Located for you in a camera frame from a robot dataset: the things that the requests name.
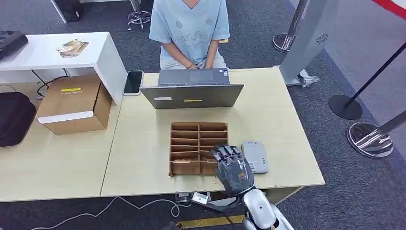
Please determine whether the grey laptop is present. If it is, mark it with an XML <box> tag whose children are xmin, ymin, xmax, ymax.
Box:
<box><xmin>139</xmin><ymin>68</ymin><xmax>245</xmax><ymax>110</ymax></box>

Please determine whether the black smartphone white case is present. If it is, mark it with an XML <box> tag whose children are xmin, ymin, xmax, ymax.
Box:
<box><xmin>123</xmin><ymin>70</ymin><xmax>144</xmax><ymax>96</ymax></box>

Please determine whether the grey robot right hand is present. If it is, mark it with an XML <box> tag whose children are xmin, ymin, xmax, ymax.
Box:
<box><xmin>210</xmin><ymin>144</ymin><xmax>255</xmax><ymax>196</ymax></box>

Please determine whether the yellow floor tape strip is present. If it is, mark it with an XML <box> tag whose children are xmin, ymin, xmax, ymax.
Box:
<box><xmin>175</xmin><ymin>215</ymin><xmax>246</xmax><ymax>230</ymax></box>

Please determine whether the brown cardboard box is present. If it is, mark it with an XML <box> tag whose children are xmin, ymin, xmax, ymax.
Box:
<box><xmin>36</xmin><ymin>75</ymin><xmax>113</xmax><ymax>136</ymax></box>

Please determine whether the white cable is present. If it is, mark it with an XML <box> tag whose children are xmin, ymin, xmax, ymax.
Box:
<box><xmin>30</xmin><ymin>195</ymin><xmax>193</xmax><ymax>230</ymax></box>

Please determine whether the wooden compartment card box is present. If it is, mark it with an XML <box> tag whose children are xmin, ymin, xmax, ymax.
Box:
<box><xmin>169</xmin><ymin>122</ymin><xmax>230</xmax><ymax>177</ymax></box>

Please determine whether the chrome stanchion with round base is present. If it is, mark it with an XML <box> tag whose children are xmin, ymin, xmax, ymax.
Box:
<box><xmin>271</xmin><ymin>0</ymin><xmax>310</xmax><ymax>53</ymax></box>

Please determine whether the white side table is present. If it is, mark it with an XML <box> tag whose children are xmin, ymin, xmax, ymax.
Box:
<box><xmin>0</xmin><ymin>31</ymin><xmax>128</xmax><ymax>106</ymax></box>

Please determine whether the chrome stanchion with mirrored base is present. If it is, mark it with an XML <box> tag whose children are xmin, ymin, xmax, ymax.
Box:
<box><xmin>346</xmin><ymin>110</ymin><xmax>406</xmax><ymax>159</ymax></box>

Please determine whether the grey metal bracket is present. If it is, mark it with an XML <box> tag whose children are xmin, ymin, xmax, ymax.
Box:
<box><xmin>206</xmin><ymin>196</ymin><xmax>238</xmax><ymax>208</ymax></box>

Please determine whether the black bag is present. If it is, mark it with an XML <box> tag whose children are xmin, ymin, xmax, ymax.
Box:
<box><xmin>0</xmin><ymin>92</ymin><xmax>37</xmax><ymax>148</ymax></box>

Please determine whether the grey kiosk pillar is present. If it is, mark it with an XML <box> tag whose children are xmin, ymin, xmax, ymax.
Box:
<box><xmin>278</xmin><ymin>0</ymin><xmax>343</xmax><ymax>87</ymax></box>

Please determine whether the person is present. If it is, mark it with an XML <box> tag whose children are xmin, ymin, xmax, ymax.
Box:
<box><xmin>148</xmin><ymin>0</ymin><xmax>231</xmax><ymax>70</ymax></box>

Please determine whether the red barrier belt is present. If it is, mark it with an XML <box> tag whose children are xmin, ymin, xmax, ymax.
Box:
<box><xmin>372</xmin><ymin>0</ymin><xmax>406</xmax><ymax>21</ymax></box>

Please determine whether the clear plastic bag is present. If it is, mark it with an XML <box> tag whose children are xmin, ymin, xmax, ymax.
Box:
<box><xmin>298</xmin><ymin>68</ymin><xmax>320</xmax><ymax>89</ymax></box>

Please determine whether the black stanchion with round base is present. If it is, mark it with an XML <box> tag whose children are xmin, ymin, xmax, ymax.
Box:
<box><xmin>328</xmin><ymin>41</ymin><xmax>406</xmax><ymax>121</ymax></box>

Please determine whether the black cable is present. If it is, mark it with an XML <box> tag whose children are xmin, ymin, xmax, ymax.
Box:
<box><xmin>31</xmin><ymin>68</ymin><xmax>70</xmax><ymax>97</ymax></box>

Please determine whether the chrome stool base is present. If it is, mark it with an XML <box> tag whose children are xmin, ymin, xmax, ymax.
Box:
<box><xmin>127</xmin><ymin>10</ymin><xmax>152</xmax><ymax>31</ymax></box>

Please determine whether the grey card reader device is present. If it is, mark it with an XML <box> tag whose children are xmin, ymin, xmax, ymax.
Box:
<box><xmin>240</xmin><ymin>141</ymin><xmax>270</xmax><ymax>174</ymax></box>

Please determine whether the black device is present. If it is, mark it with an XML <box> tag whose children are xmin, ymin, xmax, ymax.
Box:
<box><xmin>0</xmin><ymin>30</ymin><xmax>29</xmax><ymax>60</ymax></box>

